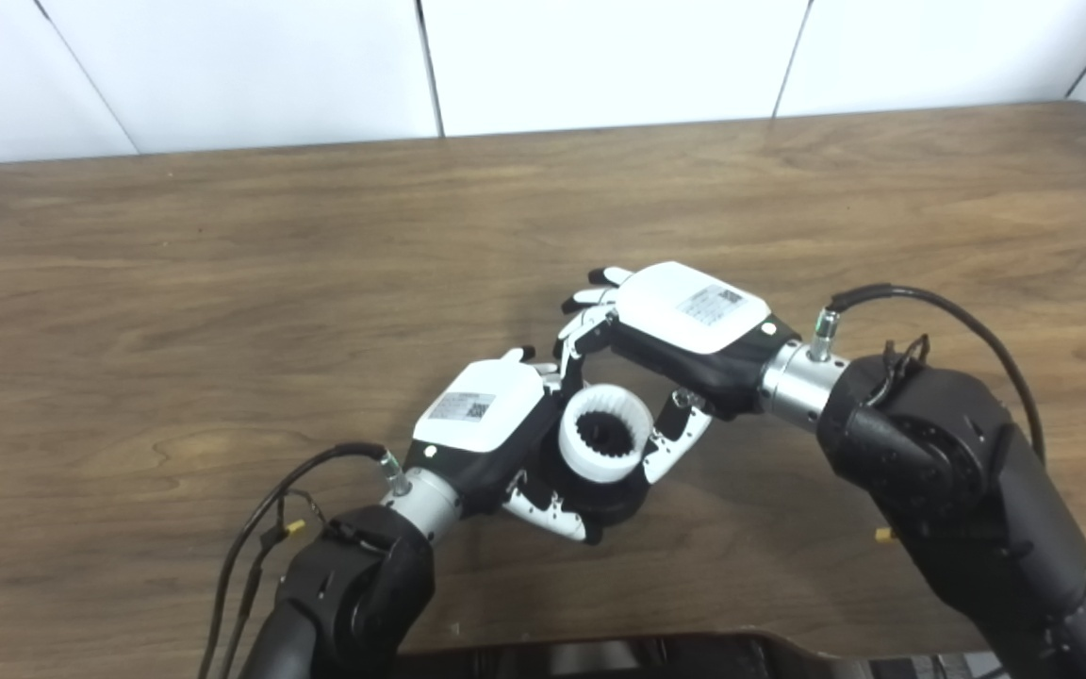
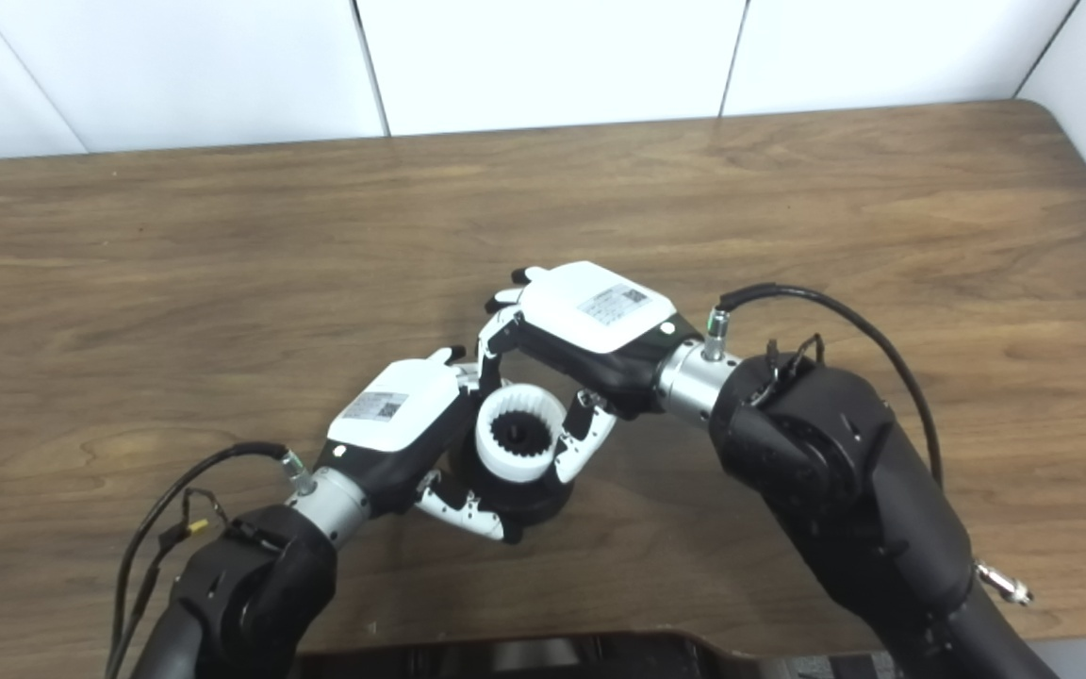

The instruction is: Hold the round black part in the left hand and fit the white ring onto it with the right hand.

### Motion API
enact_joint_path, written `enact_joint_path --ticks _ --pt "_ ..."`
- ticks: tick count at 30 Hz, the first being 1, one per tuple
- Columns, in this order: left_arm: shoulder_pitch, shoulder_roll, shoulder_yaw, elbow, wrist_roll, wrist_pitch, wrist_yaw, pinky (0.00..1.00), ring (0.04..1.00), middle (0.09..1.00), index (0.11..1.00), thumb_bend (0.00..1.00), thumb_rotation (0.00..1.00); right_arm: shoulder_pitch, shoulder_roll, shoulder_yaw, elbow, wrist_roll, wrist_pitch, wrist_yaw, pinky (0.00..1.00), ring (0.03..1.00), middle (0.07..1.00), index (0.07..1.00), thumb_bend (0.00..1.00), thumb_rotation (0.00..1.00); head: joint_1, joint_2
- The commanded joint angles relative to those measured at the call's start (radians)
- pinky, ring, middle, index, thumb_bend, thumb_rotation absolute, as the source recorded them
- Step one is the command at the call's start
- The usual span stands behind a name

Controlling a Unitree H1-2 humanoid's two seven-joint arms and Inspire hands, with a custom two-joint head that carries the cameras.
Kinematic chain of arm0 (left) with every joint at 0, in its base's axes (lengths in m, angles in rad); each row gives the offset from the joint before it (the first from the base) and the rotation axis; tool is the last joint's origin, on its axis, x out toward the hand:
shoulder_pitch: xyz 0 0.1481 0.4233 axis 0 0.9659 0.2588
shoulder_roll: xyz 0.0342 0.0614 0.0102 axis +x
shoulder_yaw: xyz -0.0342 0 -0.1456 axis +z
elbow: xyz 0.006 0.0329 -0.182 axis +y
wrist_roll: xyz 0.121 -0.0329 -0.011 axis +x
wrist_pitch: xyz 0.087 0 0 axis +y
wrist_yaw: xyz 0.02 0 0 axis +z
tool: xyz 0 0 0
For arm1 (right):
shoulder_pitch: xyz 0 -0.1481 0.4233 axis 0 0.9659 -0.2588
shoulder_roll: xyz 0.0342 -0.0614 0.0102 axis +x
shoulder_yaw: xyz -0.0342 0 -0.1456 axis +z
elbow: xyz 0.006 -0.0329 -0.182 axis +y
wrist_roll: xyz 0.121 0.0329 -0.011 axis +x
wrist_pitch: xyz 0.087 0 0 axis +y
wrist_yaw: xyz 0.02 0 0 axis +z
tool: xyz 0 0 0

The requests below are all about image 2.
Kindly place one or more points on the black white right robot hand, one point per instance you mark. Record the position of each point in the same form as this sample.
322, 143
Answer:
600, 321

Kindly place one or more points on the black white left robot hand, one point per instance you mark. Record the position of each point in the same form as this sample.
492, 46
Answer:
392, 415

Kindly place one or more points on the round black plastic part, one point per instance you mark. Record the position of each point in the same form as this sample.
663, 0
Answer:
534, 500

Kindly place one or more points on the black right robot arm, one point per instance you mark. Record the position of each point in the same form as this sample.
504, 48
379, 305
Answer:
845, 481

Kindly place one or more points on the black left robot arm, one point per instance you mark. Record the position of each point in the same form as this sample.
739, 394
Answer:
251, 585

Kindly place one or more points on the black robot torso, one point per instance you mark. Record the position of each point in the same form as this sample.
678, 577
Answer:
411, 660

